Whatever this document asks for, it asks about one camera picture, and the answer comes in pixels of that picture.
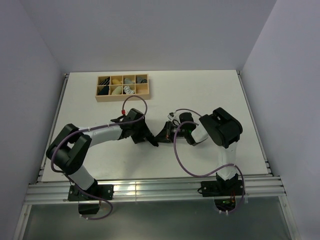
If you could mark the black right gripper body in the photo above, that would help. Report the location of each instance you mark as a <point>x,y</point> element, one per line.
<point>170,129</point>

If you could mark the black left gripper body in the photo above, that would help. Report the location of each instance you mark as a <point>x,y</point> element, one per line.
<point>139,131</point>

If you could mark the wooden compartment box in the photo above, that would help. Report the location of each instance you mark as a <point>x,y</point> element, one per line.
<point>142,90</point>

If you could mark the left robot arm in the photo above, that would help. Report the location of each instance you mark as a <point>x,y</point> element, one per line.
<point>69,149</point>

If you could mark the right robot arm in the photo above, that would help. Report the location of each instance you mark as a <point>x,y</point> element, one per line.
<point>224,130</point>

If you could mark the cream rolled socks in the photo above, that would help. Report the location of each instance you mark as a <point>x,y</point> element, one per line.
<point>117,91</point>

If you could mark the dark grey rolled socks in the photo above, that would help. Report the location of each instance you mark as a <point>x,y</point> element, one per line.
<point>141,80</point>

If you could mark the grey yellow rolled socks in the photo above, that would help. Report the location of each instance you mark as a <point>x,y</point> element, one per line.
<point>128,81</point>

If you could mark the dark teal rolled socks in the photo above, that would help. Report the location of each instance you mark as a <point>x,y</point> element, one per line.
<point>104,91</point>

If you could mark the black striped rolled socks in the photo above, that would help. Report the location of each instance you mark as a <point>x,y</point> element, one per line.
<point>105,82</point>

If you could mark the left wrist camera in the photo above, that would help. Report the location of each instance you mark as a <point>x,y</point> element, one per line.
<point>132,115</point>

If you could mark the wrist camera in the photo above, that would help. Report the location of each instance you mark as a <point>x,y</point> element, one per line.
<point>132,115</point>
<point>186,117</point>

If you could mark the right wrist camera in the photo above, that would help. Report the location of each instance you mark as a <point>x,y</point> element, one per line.
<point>186,117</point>

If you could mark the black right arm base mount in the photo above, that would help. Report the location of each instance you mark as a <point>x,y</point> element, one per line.
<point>221,188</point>

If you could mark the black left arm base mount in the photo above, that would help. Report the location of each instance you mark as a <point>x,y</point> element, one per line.
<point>99,192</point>

